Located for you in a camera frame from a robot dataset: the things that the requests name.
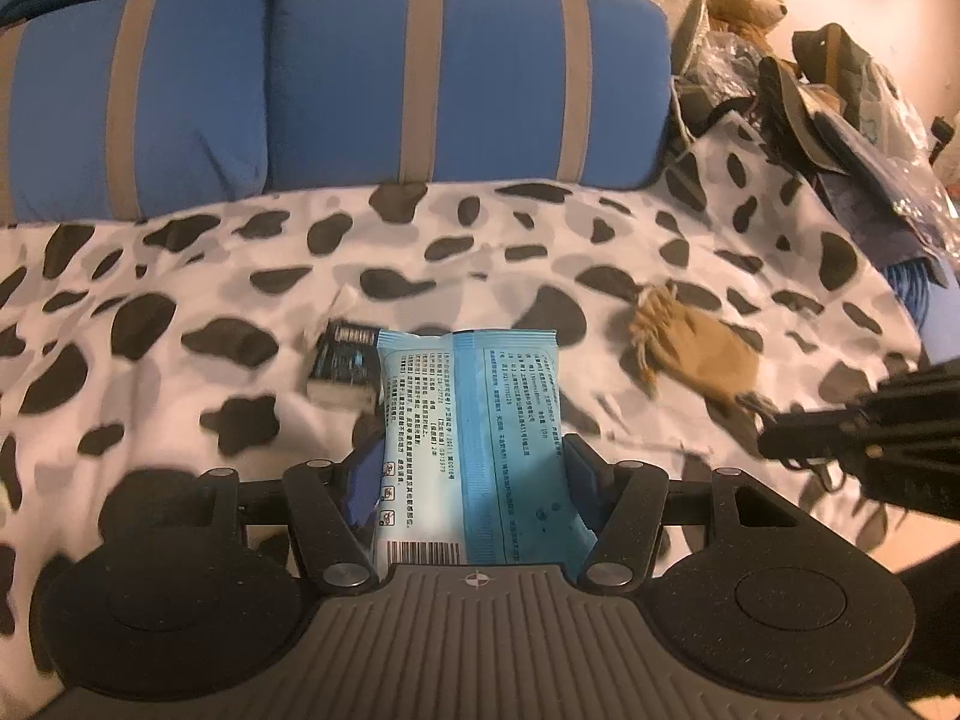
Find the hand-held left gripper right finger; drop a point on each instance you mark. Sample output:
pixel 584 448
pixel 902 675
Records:
pixel 582 481

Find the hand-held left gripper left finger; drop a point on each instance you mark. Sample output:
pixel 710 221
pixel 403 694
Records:
pixel 360 489

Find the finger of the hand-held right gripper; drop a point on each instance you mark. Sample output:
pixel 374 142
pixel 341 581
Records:
pixel 825 427

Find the light blue wipes packet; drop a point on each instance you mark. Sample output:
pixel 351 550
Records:
pixel 480 450

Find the small dark box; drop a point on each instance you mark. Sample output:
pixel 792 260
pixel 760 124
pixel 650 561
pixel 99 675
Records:
pixel 341 371

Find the blue knitted cloth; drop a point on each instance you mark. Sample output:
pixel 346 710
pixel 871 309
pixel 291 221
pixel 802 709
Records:
pixel 915 292

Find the dark blue printed bag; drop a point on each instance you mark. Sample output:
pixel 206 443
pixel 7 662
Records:
pixel 870 202

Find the cow print blanket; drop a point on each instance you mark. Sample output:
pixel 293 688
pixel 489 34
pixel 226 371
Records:
pixel 187 315

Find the clear plastic bag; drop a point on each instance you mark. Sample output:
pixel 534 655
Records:
pixel 919 157

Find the dark backpack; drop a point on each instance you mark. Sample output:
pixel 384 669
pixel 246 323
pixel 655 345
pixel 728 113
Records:
pixel 817 90

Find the blue striped pillow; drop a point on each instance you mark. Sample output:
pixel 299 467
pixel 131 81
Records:
pixel 187 105
pixel 495 75

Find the grey cloth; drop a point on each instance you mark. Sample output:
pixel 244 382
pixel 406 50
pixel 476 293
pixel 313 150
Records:
pixel 686 30

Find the brown teddy bear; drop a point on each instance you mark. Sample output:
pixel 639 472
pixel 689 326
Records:
pixel 742 0

